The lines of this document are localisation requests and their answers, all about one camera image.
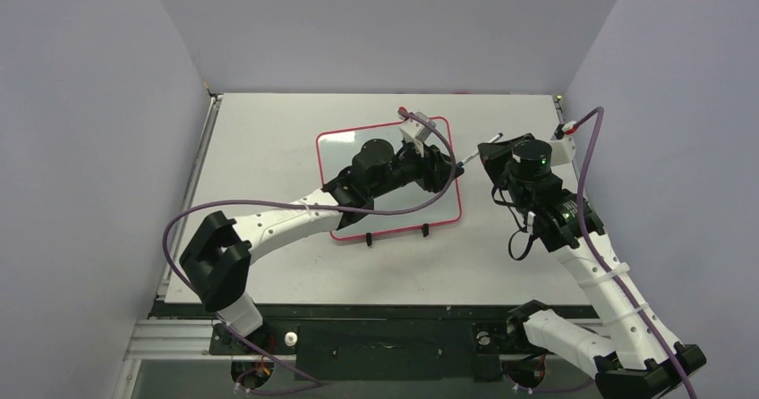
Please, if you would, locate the aluminium frame rail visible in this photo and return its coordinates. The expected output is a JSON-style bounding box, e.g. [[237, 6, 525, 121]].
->
[[121, 318, 653, 362]]

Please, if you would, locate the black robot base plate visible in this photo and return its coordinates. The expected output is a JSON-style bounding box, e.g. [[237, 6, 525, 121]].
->
[[148, 301, 594, 384]]

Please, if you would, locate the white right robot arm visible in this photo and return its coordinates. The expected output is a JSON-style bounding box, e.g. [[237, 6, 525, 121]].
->
[[477, 134, 707, 398]]

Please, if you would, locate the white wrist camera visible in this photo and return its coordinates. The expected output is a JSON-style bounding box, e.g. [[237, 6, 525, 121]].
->
[[397, 106, 436, 157], [549, 121, 576, 166]]

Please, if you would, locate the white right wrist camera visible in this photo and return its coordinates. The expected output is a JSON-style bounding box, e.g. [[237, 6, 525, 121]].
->
[[549, 121, 576, 166]]

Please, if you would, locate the white marker pen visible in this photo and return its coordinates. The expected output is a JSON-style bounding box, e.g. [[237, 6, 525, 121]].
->
[[456, 132, 503, 169]]

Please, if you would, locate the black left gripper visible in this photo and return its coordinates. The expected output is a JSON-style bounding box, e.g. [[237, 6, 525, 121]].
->
[[370, 140, 463, 200]]

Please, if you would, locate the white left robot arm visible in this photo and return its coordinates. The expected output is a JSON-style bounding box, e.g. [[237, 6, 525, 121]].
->
[[180, 139, 464, 354]]

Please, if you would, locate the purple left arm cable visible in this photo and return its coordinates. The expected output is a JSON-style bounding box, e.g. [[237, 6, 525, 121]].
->
[[163, 106, 457, 396]]

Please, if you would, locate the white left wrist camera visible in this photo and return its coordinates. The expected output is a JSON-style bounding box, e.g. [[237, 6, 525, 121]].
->
[[397, 106, 436, 157]]

